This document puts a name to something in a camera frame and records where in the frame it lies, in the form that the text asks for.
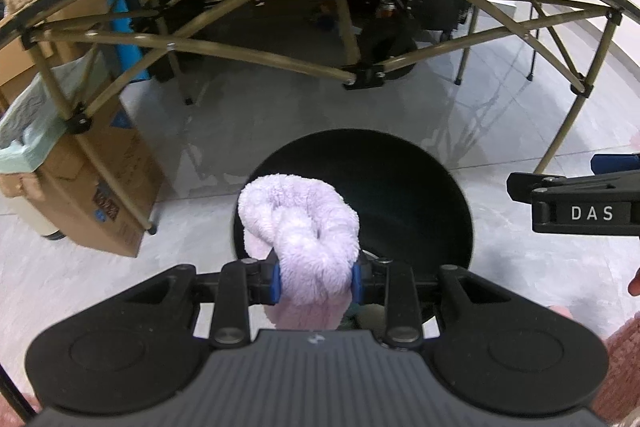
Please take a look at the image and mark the blue foam roll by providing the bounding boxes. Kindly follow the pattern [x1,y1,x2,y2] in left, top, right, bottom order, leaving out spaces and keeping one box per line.
[107,0,151,82]

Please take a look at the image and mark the tan slatted folding table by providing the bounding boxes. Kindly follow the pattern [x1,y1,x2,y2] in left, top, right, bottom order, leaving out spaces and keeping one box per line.
[0,0,640,235]

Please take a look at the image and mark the person's right leg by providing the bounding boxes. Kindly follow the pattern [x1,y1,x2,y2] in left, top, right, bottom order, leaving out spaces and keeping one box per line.
[602,312,640,427]

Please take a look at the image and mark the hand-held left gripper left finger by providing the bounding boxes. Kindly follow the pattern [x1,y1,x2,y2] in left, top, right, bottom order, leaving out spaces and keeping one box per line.
[107,257,283,349]

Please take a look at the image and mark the black folding wagon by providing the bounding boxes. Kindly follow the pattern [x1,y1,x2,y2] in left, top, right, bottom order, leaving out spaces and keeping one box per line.
[155,0,481,82]

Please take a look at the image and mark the person's leg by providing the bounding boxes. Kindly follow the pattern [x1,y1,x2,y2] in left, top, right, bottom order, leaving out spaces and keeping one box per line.
[602,312,640,427]
[0,387,42,427]

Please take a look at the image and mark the printed cardboard box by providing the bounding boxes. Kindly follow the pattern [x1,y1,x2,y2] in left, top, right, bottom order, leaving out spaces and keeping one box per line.
[0,104,163,258]

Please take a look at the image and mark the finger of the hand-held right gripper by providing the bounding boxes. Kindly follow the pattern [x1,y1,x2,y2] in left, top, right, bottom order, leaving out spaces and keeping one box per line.
[506,171,640,205]
[590,153,640,172]

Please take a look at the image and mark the open cardboard box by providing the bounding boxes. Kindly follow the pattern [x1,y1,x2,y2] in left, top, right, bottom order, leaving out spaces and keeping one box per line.
[0,0,111,92]

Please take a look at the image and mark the person's left leg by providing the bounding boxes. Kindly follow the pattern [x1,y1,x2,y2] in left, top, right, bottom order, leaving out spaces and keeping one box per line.
[0,387,42,427]

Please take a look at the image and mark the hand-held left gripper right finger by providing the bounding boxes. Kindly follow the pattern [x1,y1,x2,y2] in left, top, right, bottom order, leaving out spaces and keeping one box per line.
[350,257,536,350]

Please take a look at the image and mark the black round bin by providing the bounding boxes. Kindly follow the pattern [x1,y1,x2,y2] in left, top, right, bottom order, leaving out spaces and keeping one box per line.
[230,129,473,325]

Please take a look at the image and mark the green plastic bag liner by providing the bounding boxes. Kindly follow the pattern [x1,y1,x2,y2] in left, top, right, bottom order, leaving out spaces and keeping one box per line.
[0,52,108,172]

